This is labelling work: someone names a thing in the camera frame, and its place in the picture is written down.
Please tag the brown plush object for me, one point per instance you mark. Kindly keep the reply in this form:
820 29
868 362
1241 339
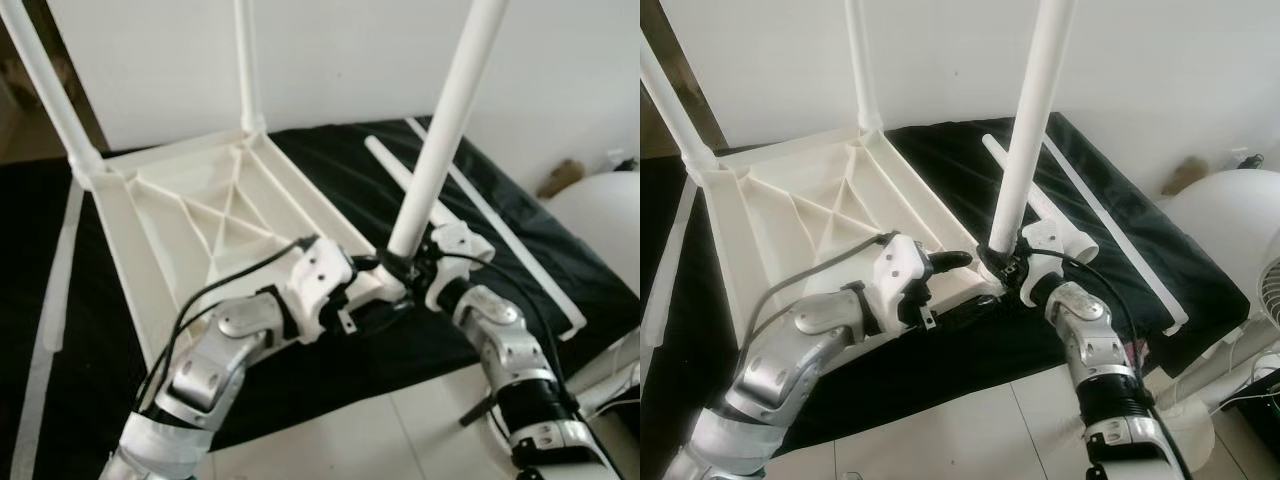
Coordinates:
560 178
1185 175

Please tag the wall socket with black plug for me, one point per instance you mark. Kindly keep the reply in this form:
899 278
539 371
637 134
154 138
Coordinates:
615 158
1250 158

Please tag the white standing fan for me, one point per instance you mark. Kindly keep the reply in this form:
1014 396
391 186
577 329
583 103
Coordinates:
1225 220
605 220

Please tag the pink item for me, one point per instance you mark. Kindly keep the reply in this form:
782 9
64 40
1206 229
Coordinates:
1138 352

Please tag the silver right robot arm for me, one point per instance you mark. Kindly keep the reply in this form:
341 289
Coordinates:
510 350
1095 345

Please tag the dark metal bed leg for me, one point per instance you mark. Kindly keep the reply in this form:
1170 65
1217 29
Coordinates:
478 412

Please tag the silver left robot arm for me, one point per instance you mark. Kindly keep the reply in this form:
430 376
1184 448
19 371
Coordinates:
790 365
215 370

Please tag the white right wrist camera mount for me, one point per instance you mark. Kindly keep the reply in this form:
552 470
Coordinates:
1050 240
460 242

